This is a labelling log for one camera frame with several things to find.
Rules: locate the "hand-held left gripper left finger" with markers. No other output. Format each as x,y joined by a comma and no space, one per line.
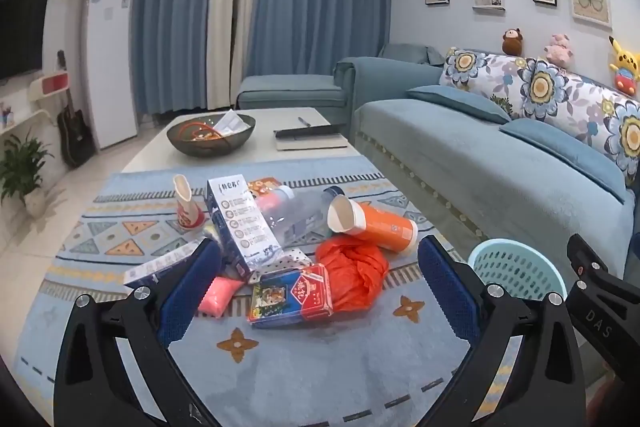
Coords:
190,292

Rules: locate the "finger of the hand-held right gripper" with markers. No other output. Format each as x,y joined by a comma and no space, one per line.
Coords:
586,257

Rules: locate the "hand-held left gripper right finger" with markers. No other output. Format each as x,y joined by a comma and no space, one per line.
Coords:
447,292

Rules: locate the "pink packet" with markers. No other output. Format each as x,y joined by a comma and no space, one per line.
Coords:
217,297

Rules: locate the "small white blue box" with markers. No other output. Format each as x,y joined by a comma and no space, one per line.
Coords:
157,267

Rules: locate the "teal plastic basket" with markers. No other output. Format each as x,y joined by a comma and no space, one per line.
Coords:
515,267

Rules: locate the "red paper cup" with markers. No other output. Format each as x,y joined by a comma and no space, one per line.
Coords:
189,209

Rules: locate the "white blue milk carton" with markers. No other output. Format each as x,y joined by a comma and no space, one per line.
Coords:
240,217

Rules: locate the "orange paper cup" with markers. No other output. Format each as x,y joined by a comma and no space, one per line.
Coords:
385,227

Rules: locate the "orange plastic bag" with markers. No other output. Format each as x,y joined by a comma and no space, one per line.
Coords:
355,272

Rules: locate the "polka dot paper napkin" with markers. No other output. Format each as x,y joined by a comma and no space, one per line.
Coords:
287,262

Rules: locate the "red blue card box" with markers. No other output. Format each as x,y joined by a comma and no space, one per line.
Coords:
292,299

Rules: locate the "orange panda snack packet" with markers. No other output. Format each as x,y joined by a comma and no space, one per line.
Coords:
260,186

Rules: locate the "clear plastic bottle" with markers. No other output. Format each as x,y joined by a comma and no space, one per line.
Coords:
300,212

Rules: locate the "blue cushion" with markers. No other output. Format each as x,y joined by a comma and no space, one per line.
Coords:
565,152
460,102

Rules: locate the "blue sofa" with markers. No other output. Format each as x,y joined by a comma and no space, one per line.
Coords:
460,157

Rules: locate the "blue patterned mat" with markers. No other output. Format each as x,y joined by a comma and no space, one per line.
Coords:
320,367

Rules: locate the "floral sofa back cushion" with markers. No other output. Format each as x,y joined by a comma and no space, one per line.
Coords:
480,72
580,97

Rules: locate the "white papers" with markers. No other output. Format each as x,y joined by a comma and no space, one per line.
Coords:
230,122

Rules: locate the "yellow plush toy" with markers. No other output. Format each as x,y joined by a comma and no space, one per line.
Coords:
625,67

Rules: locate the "dark cover book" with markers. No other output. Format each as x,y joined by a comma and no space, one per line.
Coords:
310,139

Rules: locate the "black guitar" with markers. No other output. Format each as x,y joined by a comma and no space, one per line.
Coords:
75,132

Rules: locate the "pen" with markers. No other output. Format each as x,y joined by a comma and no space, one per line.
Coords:
304,122

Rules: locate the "potted green plant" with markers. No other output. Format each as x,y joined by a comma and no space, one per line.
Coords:
22,167

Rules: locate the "pink pig plush toy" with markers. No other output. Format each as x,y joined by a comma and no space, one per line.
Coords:
557,49

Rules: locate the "brown monkey plush toy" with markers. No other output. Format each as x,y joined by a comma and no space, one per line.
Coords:
512,42

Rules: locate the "white refrigerator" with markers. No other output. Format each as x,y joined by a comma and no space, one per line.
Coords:
110,57

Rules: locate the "white shelf red inside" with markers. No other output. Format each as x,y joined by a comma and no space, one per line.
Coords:
50,84

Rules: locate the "white sheer curtain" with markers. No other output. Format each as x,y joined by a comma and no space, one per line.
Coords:
230,7

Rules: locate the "television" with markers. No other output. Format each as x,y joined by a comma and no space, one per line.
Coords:
20,32

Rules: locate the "white curved wall shelf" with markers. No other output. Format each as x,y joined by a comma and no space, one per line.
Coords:
27,122

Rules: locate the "large butterfly picture frame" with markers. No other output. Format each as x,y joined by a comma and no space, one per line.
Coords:
591,2

